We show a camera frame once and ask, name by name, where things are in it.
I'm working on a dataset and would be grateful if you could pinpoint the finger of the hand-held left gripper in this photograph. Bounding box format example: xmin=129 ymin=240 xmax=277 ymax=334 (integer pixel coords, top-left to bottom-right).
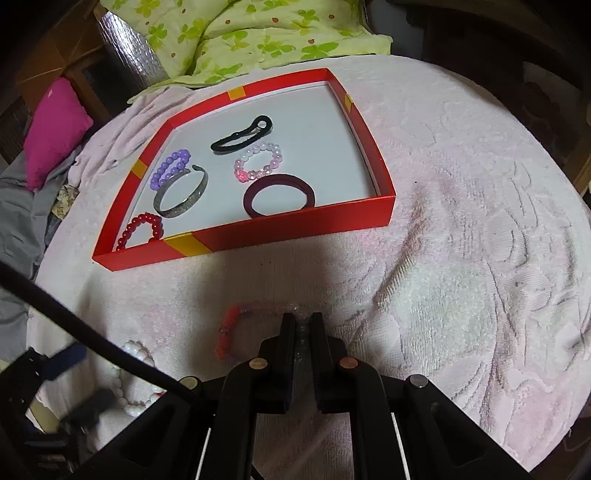
xmin=46 ymin=344 xmax=88 ymax=381
xmin=62 ymin=388 xmax=116 ymax=432

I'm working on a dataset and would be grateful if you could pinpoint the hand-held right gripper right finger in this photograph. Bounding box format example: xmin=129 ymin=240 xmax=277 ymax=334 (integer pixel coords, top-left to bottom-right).
xmin=310 ymin=313 xmax=532 ymax=480

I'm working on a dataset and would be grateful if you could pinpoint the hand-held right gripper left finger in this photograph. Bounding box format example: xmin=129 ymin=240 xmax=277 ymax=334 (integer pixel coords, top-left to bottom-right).
xmin=88 ymin=314 xmax=296 ymax=480

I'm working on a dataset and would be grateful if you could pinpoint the coral and clear bead bracelet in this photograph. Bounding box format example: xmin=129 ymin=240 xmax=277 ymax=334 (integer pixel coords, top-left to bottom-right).
xmin=215 ymin=302 xmax=319 ymax=363

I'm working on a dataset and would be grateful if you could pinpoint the red cardboard box tray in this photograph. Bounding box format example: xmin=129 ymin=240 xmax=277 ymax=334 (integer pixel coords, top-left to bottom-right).
xmin=91 ymin=68 xmax=397 ymax=273

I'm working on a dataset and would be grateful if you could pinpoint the red bead bracelet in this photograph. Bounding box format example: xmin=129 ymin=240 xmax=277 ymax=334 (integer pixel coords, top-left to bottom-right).
xmin=115 ymin=211 xmax=164 ymax=252

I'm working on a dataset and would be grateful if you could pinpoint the maroon hair tie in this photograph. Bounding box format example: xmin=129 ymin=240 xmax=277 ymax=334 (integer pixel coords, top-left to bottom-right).
xmin=243 ymin=174 xmax=317 ymax=219

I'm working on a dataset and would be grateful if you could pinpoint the silver metal bangle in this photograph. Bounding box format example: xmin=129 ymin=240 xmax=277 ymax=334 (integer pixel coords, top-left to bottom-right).
xmin=153 ymin=165 xmax=208 ymax=219

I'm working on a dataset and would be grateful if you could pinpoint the purple bead bracelet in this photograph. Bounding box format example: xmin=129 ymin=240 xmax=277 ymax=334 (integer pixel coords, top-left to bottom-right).
xmin=148 ymin=148 xmax=192 ymax=191

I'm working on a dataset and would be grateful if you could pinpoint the pink and white bead bracelet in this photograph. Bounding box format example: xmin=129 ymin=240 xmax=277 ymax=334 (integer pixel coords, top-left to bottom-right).
xmin=233 ymin=142 xmax=282 ymax=184

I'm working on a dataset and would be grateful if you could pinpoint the black hair tie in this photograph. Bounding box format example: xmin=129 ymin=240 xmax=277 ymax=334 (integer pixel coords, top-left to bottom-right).
xmin=211 ymin=115 xmax=273 ymax=154

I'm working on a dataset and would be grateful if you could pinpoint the grey blanket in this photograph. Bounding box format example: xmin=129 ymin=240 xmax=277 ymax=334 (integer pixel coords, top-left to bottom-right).
xmin=0 ymin=161 xmax=79 ymax=361

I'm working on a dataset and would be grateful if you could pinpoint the pale pink blanket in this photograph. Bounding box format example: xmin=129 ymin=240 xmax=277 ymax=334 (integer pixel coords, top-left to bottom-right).
xmin=28 ymin=55 xmax=591 ymax=480

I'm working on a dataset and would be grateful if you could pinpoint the magenta pillow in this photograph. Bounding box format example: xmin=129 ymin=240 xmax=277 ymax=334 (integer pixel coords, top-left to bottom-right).
xmin=25 ymin=78 xmax=94 ymax=191

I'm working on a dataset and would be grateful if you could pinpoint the brown wooden cabinet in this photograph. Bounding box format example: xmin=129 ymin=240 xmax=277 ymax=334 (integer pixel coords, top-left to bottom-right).
xmin=16 ymin=28 xmax=112 ymax=121

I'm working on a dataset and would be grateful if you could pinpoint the silver foil bag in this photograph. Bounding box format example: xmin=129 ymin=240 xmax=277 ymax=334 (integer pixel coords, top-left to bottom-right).
xmin=95 ymin=7 xmax=162 ymax=90

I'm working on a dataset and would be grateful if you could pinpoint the green floral quilt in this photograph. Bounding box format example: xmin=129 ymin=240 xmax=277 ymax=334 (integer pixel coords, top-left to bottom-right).
xmin=99 ymin=0 xmax=393 ymax=88

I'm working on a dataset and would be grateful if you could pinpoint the black cable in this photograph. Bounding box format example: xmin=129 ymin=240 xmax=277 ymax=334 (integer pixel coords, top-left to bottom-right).
xmin=0 ymin=263 xmax=204 ymax=407

